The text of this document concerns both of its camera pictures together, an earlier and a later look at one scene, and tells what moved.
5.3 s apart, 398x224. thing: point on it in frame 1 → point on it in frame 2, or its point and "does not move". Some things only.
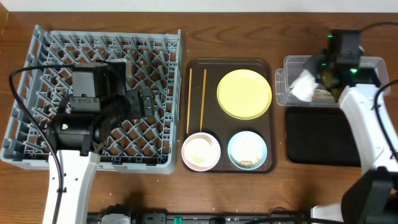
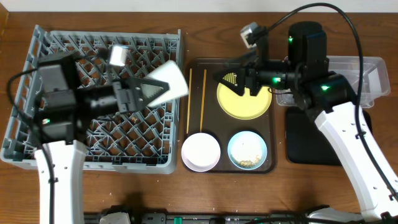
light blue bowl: x=247 y=150 does not move
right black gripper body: x=319 y=65 → x=278 y=74
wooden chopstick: x=203 y=98 does not move
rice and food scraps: x=249 y=163 does not move
